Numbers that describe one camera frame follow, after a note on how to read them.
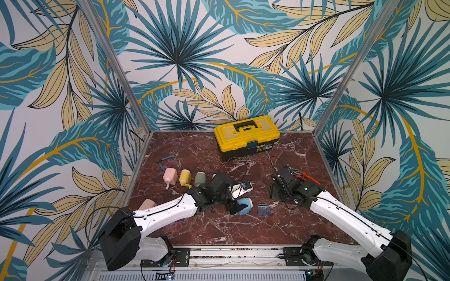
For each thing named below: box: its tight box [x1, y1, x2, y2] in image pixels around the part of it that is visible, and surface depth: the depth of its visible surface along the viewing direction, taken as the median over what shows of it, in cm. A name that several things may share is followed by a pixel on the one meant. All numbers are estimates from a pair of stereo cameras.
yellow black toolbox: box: [213, 115, 281, 161], surface depth 99 cm
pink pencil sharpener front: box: [162, 167, 179, 190], surface depth 93 cm
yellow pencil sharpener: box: [179, 169, 193, 188], surface depth 92 cm
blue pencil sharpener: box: [236, 197, 254, 216], surface depth 83 cm
